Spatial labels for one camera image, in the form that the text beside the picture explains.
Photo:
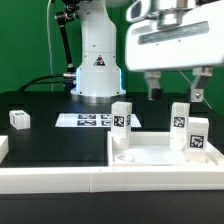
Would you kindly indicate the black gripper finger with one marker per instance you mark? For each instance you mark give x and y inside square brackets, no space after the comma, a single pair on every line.
[154,89]
[202,76]

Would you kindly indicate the white square table top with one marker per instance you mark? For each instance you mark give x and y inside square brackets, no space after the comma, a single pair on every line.
[152,149]

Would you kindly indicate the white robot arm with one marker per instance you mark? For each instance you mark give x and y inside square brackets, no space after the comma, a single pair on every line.
[163,35]

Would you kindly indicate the white sheet with tags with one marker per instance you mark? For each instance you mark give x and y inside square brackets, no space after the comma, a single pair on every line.
[90,120]

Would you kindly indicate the white front fence bar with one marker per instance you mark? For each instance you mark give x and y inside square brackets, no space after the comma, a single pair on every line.
[109,179]

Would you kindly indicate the white fence bar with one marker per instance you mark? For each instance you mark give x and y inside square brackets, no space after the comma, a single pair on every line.
[3,147]
[109,179]

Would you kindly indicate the white left fence bar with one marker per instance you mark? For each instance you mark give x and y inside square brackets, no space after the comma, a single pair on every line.
[3,147]

